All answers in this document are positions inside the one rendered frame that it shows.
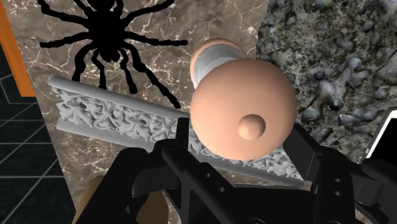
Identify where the peach rounded bottle with knob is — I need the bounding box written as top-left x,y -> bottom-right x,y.
189,38 -> 297,162

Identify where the black tablet with white edge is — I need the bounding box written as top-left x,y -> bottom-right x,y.
359,108 -> 397,164

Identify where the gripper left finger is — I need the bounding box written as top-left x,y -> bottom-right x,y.
73,118 -> 246,224

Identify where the black toy spider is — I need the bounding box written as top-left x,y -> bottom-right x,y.
37,0 -> 190,109

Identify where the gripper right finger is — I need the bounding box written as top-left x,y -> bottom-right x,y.
282,123 -> 397,224

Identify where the marble top table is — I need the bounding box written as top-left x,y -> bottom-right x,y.
0,0 -> 312,224

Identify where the tan rounded object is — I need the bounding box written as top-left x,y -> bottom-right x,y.
72,175 -> 170,224

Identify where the rock patterned robot stand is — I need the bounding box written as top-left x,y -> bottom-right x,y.
255,0 -> 397,164

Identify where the grey carved ornamental moulding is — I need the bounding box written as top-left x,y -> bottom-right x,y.
47,76 -> 307,189

